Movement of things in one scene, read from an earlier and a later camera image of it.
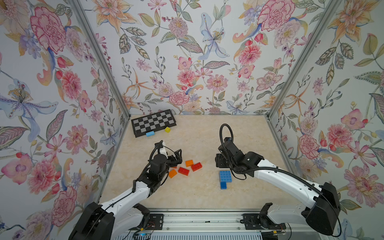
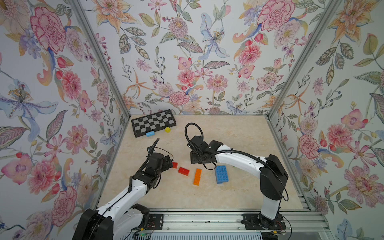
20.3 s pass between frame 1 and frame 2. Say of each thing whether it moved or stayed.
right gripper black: moved
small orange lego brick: moved
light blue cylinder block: stayed
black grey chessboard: stayed
